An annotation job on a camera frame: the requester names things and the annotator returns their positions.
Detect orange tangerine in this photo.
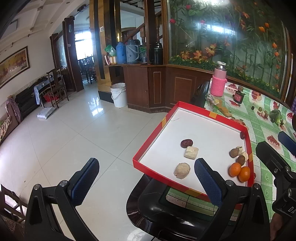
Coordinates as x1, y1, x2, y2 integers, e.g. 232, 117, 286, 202
228, 162, 241, 177
238, 166, 250, 182

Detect brown kiwi fruit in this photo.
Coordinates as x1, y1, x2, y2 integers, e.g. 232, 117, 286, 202
229, 148, 239, 158
236, 155, 245, 166

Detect small white fruit piece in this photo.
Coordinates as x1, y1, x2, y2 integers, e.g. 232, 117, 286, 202
241, 152, 249, 162

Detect dark red dried date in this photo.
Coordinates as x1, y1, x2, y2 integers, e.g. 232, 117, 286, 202
240, 131, 246, 140

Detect small beige fruit chunk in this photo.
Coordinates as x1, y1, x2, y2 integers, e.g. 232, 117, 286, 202
236, 146, 244, 156

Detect round beige grainy fruit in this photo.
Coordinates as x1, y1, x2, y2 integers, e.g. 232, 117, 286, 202
174, 163, 191, 179

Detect beige cube fruit chunk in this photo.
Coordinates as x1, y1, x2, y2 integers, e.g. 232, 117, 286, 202
184, 146, 199, 160

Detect dark red jujube date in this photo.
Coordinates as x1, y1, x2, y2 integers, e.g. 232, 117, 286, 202
180, 139, 193, 148

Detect green leafy vegetable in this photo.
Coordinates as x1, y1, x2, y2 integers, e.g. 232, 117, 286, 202
269, 109, 285, 126

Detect dark red jar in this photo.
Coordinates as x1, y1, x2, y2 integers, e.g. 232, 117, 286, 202
233, 86, 245, 104

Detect red white tray box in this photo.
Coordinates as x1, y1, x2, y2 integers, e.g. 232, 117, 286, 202
132, 101, 254, 201

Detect pink sleeved bottle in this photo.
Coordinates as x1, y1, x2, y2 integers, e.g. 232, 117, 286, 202
210, 61, 227, 97

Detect wooden chair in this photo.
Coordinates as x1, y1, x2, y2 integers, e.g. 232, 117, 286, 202
41, 68, 69, 109

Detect white plastic bucket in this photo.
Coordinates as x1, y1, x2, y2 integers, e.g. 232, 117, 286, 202
110, 83, 127, 108

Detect blue thermos jug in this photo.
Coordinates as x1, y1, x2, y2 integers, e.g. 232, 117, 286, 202
116, 42, 127, 64

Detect grey blue kettle jug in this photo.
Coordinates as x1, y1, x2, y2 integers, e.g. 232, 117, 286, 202
125, 39, 140, 64

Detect black thermos flask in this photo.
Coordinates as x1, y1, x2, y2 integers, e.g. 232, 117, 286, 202
149, 41, 163, 65

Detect framed wall painting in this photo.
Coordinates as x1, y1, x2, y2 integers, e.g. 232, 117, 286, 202
0, 46, 30, 88

